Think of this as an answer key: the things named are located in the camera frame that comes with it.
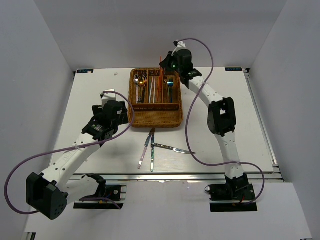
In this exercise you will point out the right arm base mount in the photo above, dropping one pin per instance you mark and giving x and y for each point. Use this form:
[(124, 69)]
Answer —
[(222, 200)]

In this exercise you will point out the wicker cutlery tray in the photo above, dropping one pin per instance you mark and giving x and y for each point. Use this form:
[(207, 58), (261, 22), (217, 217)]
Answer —
[(160, 114)]

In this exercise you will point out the green handled knife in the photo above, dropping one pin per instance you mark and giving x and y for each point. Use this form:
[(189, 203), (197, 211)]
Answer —
[(152, 141)]

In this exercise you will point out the pink handled silver spoon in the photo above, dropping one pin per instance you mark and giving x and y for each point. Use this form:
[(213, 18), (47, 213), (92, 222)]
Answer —
[(136, 81)]

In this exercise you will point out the blue table label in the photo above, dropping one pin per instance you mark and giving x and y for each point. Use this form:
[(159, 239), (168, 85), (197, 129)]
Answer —
[(233, 69), (84, 71)]

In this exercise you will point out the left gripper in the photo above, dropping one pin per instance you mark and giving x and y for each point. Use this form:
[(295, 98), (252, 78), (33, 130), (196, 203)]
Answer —
[(123, 119)]

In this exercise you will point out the green rainbow fork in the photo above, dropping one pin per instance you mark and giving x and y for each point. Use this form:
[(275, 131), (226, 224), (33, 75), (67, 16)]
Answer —
[(170, 92)]

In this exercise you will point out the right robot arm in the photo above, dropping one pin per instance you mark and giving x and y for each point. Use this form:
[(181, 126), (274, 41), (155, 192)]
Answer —
[(221, 120)]

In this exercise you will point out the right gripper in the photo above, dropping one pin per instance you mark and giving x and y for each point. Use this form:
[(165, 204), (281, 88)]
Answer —
[(165, 63)]

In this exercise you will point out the long orange chopstick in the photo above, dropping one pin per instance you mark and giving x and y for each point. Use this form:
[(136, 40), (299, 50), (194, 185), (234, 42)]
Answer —
[(158, 89)]

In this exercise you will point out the right blue table label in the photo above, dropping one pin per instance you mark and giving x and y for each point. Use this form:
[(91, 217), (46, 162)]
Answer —
[(233, 69)]

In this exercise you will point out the left blue table label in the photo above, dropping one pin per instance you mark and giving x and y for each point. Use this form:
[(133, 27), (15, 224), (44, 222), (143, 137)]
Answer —
[(84, 71)]

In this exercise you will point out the dark handled knife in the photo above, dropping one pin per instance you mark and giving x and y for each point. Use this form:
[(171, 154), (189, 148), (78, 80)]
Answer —
[(177, 150)]

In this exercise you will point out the teal chopstick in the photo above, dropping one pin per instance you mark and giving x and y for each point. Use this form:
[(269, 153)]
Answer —
[(150, 90)]

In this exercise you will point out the blue fork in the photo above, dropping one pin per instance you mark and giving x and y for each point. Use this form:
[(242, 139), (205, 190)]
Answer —
[(170, 84)]

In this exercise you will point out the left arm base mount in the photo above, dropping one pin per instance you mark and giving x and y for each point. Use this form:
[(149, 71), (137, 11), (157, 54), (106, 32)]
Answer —
[(108, 196)]

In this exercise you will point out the short orange chopstick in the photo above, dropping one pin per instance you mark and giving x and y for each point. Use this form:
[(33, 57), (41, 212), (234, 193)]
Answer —
[(161, 79)]

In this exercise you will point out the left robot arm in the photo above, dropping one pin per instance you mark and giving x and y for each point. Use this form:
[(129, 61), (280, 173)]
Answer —
[(50, 191)]

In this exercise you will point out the gold rainbow spoon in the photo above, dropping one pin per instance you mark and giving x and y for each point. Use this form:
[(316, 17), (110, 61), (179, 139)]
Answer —
[(142, 84)]

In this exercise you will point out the aluminium table rail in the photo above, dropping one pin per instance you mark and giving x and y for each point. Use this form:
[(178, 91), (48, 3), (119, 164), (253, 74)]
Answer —
[(183, 177)]

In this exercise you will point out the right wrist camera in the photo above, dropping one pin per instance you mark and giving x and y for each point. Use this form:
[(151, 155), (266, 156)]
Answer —
[(179, 45)]

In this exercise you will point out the pink handled knife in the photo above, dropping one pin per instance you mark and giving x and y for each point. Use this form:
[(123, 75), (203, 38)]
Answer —
[(146, 144)]

